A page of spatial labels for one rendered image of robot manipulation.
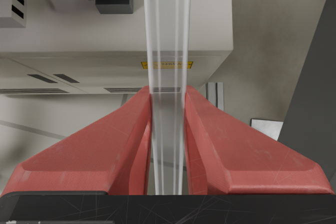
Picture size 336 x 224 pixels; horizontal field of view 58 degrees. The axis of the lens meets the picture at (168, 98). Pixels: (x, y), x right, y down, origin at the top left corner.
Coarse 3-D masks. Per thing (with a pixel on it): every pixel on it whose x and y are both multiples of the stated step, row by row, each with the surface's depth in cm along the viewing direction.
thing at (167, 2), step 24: (144, 0) 9; (168, 0) 9; (168, 24) 9; (168, 48) 10; (168, 72) 11; (168, 96) 11; (168, 120) 12; (168, 144) 13; (168, 168) 14; (168, 192) 16
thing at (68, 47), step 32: (32, 0) 46; (64, 0) 46; (192, 0) 46; (224, 0) 46; (0, 32) 45; (32, 32) 45; (64, 32) 45; (96, 32) 45; (128, 32) 45; (192, 32) 45; (224, 32) 45; (0, 64) 52; (32, 64) 53; (64, 64) 53; (96, 64) 53; (128, 64) 53; (192, 64) 54
